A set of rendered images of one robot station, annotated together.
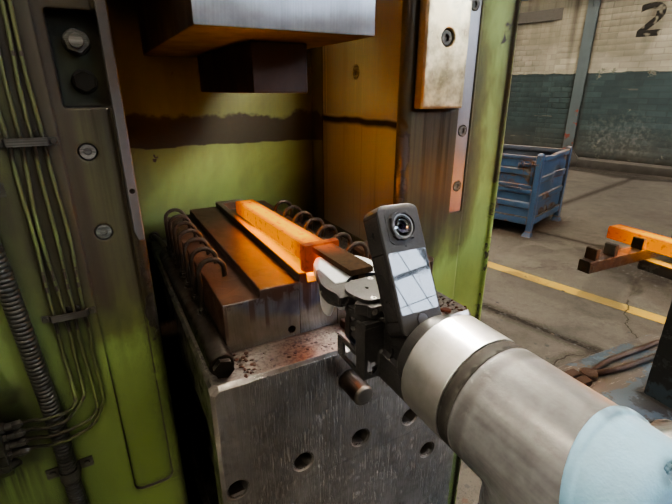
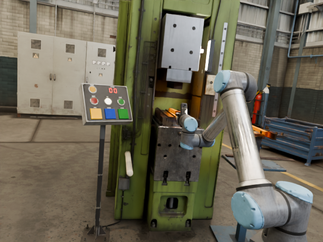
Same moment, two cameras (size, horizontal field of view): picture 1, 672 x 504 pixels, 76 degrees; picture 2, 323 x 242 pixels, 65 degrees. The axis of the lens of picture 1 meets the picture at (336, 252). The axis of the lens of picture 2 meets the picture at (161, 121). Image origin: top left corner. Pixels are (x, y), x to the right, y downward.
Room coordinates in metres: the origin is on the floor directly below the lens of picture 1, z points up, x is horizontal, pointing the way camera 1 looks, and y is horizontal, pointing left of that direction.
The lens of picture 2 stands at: (-1.45, -0.48, 1.27)
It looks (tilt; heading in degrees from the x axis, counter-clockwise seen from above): 9 degrees down; 18
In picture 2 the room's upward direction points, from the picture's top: 6 degrees clockwise
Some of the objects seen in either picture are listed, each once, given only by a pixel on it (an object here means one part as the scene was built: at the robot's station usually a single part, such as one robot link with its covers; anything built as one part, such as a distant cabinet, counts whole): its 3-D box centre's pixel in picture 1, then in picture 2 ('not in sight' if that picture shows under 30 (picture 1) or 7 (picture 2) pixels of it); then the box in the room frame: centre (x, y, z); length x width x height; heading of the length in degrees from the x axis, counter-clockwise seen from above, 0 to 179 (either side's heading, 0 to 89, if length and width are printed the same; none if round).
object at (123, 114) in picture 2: not in sight; (123, 114); (0.16, 0.34, 1.01); 0.07 x 0.05 x 0.07; 144
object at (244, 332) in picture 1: (250, 253); (169, 116); (0.68, 0.14, 0.96); 0.42 x 0.20 x 0.09; 29
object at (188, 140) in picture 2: not in sight; (188, 139); (0.21, -0.15, 0.89); 0.12 x 0.09 x 0.12; 128
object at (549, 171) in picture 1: (490, 181); (295, 138); (4.26, -1.54, 0.36); 1.20 x 0.80 x 0.72; 46
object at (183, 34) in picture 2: not in sight; (181, 46); (0.70, 0.11, 1.56); 0.42 x 0.39 x 0.40; 29
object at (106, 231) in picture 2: not in sight; (96, 230); (0.15, 0.50, 0.05); 0.22 x 0.22 x 0.09; 29
